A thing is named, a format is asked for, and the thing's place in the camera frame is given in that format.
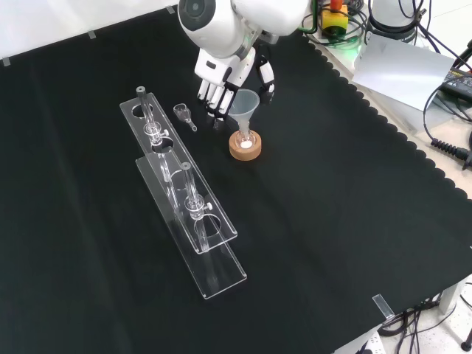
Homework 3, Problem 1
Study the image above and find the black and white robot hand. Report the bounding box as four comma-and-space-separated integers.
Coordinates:
194, 31, 277, 130

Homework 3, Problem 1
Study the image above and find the clear plastic funnel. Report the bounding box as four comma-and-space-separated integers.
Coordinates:
229, 89, 261, 133

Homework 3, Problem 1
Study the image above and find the clear glass weighing funnel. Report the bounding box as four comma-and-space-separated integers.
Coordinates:
173, 103, 198, 133

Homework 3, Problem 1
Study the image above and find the small round-bottom glass flask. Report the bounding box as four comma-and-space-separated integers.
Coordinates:
235, 125, 257, 150

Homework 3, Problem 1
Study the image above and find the clear acrylic funnel stand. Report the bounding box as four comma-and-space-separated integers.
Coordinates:
119, 86, 248, 300

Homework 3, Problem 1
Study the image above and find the yellow stop button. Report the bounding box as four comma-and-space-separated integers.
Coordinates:
319, 0, 350, 40

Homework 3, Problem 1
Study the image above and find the pale board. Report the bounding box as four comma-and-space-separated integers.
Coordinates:
352, 31, 457, 111

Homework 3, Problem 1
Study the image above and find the black bench cloth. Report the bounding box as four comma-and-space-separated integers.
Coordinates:
0, 0, 472, 354

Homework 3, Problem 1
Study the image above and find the black power adapter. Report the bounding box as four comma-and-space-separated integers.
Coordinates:
442, 68, 472, 99

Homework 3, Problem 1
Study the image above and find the clear plastic strip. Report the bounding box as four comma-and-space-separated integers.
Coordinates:
372, 294, 395, 320

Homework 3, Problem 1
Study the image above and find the white power strip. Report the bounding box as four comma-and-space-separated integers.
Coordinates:
353, 331, 384, 354

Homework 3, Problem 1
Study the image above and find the white table leg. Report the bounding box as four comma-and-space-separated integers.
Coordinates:
440, 274, 472, 314

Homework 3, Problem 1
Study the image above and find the cork ring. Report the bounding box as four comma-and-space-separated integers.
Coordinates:
229, 131, 264, 161

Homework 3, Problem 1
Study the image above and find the black ribbed cable plug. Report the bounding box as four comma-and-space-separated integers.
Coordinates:
430, 138, 472, 170

